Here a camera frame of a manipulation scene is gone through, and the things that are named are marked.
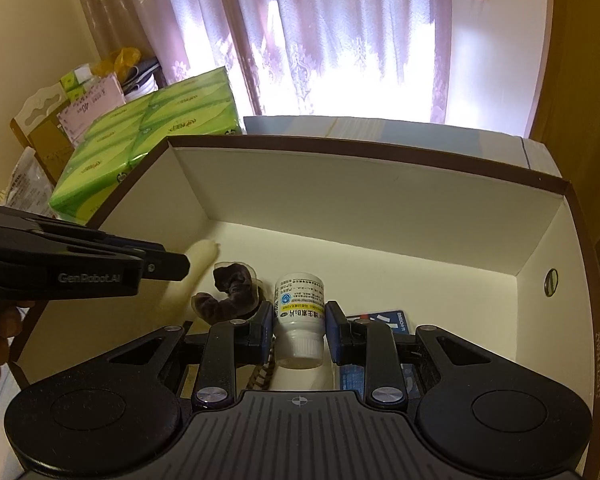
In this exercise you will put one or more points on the small green box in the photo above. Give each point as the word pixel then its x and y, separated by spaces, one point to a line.
pixel 75 82

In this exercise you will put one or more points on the small white pill bottle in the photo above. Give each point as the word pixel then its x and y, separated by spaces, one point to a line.
pixel 300 320

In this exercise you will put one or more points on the brown storage box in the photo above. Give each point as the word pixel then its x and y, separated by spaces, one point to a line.
pixel 380 220

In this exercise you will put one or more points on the cream pen-shaped device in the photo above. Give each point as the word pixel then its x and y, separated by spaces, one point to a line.
pixel 202 260

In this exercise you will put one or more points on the brown velvet scrunchie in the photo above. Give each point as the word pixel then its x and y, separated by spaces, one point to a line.
pixel 232 290

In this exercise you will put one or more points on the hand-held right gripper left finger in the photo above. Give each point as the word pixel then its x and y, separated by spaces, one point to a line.
pixel 262 332

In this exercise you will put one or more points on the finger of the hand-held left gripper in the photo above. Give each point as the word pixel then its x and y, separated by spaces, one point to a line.
pixel 167 265
pixel 130 242

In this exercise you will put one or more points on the yellow plastic bag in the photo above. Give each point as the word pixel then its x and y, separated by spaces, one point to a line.
pixel 117 62

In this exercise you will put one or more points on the pink lace curtain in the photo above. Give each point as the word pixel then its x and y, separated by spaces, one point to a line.
pixel 305 35

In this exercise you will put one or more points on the pink printed box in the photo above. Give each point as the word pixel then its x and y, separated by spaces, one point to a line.
pixel 92 105

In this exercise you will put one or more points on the brown cardboard box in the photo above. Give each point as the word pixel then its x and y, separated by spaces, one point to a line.
pixel 40 145

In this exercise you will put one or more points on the green tissue multipack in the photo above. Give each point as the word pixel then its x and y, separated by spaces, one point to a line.
pixel 145 150

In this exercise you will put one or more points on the clear plastic bag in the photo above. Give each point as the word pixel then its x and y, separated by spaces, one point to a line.
pixel 25 180

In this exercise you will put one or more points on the wooden wardrobe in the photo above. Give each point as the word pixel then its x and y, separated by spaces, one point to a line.
pixel 585 85

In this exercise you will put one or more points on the blue label clear plastic box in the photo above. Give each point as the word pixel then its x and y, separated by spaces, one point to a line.
pixel 375 319

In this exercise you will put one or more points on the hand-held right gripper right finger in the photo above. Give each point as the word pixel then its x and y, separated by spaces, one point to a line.
pixel 337 332

